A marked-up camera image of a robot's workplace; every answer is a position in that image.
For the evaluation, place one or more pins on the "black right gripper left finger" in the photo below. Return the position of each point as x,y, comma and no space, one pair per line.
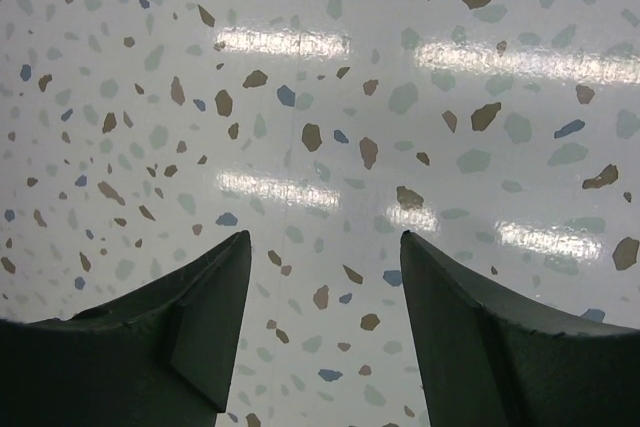
161,355

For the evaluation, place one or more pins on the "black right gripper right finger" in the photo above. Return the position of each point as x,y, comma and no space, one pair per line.
489,356

